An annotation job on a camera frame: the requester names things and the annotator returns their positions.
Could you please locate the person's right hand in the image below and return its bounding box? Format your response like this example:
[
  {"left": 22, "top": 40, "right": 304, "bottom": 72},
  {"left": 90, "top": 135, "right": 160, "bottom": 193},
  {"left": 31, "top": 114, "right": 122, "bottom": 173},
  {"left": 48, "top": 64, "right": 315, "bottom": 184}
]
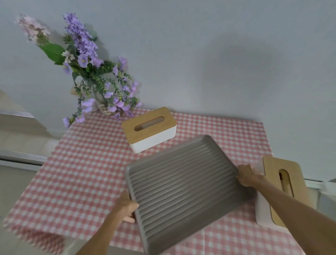
[{"left": 235, "top": 164, "right": 265, "bottom": 187}]

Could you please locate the person's left hand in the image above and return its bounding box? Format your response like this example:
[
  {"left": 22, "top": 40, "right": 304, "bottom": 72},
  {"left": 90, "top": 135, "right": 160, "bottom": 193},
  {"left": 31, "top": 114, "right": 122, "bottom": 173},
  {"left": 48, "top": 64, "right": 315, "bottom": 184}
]
[{"left": 112, "top": 190, "right": 139, "bottom": 224}]

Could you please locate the grey ribbed tray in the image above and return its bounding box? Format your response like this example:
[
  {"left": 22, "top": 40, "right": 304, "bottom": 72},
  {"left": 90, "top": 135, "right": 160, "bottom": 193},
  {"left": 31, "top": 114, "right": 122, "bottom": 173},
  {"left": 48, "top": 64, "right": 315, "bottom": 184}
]
[{"left": 124, "top": 135, "right": 256, "bottom": 255}]

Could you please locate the person's left forearm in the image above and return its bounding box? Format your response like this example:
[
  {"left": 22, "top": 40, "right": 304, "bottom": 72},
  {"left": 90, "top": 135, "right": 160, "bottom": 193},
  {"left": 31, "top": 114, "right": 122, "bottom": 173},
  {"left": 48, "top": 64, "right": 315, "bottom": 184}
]
[{"left": 76, "top": 210, "right": 124, "bottom": 255}]

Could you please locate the person's right forearm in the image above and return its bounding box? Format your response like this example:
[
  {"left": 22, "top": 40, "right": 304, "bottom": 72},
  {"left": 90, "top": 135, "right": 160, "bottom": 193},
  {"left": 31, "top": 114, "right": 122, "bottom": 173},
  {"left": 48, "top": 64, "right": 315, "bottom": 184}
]
[{"left": 253, "top": 175, "right": 336, "bottom": 255}]

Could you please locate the pink checkered tablecloth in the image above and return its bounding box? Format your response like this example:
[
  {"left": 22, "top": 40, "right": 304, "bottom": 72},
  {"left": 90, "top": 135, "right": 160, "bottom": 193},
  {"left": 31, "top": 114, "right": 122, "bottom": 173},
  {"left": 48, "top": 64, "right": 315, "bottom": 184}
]
[{"left": 2, "top": 107, "right": 306, "bottom": 255}]

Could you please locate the woven flower basket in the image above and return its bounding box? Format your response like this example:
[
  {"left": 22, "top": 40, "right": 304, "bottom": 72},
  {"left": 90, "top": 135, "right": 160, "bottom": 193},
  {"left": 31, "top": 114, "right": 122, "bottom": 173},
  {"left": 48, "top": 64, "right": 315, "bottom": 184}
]
[{"left": 95, "top": 96, "right": 116, "bottom": 116}]

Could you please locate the purple artificial flower bouquet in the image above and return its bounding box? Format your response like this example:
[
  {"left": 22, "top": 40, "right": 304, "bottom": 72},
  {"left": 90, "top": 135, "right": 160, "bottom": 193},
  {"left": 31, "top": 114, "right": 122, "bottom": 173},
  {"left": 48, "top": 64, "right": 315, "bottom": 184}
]
[{"left": 14, "top": 13, "right": 143, "bottom": 129}]

